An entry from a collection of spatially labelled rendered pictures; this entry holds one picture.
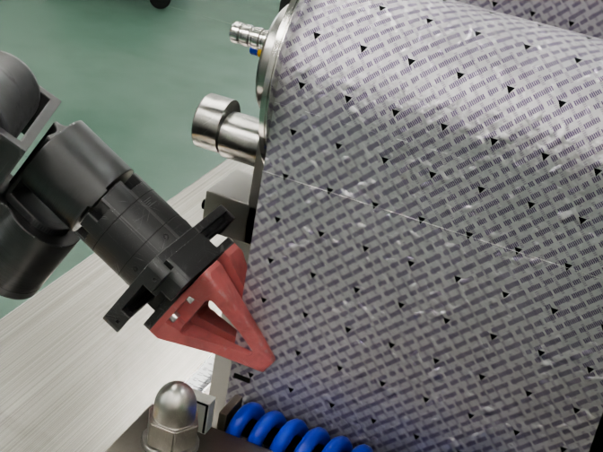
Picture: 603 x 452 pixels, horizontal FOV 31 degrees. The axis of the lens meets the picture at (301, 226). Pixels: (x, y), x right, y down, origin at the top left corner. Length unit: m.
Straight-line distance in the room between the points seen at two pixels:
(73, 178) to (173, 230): 0.07
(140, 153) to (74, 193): 2.98
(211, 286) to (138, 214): 0.07
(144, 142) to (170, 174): 0.26
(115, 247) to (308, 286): 0.13
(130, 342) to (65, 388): 0.10
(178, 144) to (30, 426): 2.92
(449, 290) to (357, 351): 0.08
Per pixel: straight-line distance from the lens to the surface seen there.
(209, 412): 0.71
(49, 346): 1.03
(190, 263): 0.69
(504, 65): 0.64
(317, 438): 0.72
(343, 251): 0.68
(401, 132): 0.64
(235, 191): 0.79
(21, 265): 0.76
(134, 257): 0.71
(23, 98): 0.74
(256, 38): 0.70
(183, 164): 3.66
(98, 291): 1.11
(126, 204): 0.71
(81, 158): 0.72
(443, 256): 0.66
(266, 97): 0.65
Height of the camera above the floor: 1.47
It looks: 26 degrees down
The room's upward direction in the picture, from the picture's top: 10 degrees clockwise
